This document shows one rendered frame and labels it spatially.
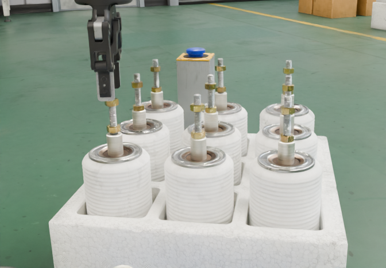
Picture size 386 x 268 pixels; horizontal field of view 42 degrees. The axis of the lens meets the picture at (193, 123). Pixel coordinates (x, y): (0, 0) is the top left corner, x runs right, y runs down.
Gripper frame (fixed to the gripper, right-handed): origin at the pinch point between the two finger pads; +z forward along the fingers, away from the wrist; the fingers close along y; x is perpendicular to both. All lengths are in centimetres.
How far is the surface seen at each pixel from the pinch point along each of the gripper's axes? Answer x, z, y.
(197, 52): -13.5, 2.0, 36.7
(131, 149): -2.4, 9.8, 0.7
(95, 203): 2.4, 15.9, -3.7
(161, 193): -6.5, 17.0, 1.2
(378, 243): -46, 34, 14
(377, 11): -149, 19, 288
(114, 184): -0.5, 12.6, -4.8
